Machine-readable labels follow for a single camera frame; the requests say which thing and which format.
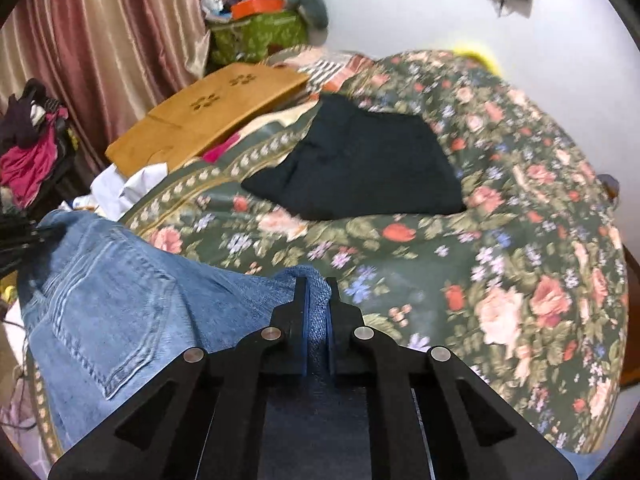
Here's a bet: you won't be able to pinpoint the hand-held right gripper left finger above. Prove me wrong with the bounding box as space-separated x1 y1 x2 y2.
47 276 308 480

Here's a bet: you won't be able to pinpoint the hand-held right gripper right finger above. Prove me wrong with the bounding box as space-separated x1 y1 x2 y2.
326 276 578 480

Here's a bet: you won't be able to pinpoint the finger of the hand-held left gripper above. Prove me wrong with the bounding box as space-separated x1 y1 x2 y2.
0 212 43 275

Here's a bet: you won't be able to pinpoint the blue jeans pants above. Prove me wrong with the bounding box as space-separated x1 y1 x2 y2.
17 210 326 463

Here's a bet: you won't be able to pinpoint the black pants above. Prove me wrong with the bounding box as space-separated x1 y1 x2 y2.
241 94 467 222

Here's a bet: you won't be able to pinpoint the pile of dark red clothes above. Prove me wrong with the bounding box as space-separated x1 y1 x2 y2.
0 78 81 211

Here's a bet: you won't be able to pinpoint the white crumpled cloth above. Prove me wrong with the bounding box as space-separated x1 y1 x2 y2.
90 162 168 222

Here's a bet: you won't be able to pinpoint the pink cloth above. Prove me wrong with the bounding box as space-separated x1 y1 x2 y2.
200 130 246 163

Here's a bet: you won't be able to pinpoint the floral green blanket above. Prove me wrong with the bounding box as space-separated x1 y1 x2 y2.
25 50 632 463

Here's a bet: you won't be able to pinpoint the wooden lap table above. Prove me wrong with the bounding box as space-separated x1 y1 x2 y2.
105 62 311 173

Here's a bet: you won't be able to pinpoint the striped pink gold curtain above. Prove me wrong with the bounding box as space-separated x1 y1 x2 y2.
0 0 221 181

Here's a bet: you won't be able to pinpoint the striped cloth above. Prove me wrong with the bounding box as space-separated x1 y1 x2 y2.
300 57 347 94

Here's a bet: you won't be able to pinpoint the green patterned storage bag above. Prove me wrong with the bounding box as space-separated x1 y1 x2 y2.
207 10 308 66

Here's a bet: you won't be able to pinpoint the yellow foam tube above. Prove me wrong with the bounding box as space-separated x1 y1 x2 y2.
452 42 502 74

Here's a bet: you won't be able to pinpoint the orange box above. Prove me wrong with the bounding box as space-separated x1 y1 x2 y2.
231 0 285 19

